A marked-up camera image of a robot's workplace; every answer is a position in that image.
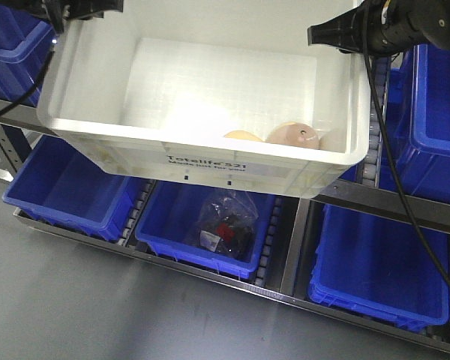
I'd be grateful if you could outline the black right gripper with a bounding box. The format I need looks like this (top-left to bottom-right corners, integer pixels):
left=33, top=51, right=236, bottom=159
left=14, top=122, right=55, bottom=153
left=307, top=0, right=450, bottom=55

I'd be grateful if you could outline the black left camera cable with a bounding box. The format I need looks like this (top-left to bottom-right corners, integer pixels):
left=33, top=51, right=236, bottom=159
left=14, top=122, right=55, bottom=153
left=0, top=48, right=57, bottom=124

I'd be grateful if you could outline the black right camera cable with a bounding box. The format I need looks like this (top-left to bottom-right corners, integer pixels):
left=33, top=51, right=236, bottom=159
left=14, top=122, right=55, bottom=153
left=361, top=3, right=450, bottom=308

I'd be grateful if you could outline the blue bin lower left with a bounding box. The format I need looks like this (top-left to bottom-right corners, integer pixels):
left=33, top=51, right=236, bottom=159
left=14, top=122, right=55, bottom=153
left=2, top=135, right=146, bottom=242

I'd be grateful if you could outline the clear bag with parts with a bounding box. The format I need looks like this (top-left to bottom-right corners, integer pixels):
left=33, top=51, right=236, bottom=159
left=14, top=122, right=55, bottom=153
left=195, top=189, right=258, bottom=260

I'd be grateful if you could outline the blue bin lower middle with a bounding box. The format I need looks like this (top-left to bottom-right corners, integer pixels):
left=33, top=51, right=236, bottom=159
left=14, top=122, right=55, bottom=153
left=135, top=181, right=277, bottom=279

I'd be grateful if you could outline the blue bin upper right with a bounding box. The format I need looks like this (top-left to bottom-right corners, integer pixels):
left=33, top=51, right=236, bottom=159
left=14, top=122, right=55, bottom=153
left=376, top=45, right=450, bottom=204

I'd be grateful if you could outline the grey metal shelf rack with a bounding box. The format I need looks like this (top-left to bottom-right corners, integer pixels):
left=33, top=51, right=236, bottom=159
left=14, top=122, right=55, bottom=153
left=0, top=105, right=450, bottom=359

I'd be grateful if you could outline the blue bin lower right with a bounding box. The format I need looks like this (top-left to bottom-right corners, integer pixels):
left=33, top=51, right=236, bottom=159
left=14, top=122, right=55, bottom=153
left=308, top=205, right=449, bottom=332

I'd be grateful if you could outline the white plastic tote crate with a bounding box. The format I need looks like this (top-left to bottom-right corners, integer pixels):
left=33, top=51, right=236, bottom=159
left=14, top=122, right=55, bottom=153
left=37, top=1, right=370, bottom=198

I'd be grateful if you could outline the black camera cable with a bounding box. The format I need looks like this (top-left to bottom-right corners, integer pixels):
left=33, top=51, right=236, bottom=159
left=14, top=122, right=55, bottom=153
left=0, top=48, right=57, bottom=124
left=361, top=3, right=450, bottom=308

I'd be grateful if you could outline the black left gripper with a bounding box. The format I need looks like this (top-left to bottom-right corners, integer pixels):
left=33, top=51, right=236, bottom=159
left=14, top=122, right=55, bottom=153
left=7, top=0, right=124, bottom=34

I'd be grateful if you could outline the peach plush ball toy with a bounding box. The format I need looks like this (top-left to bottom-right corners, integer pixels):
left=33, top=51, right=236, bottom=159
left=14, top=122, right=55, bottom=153
left=265, top=121, right=320, bottom=149

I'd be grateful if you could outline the small yellow toy piece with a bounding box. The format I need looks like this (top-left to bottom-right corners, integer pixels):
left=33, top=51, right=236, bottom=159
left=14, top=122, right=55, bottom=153
left=223, top=130, right=263, bottom=142

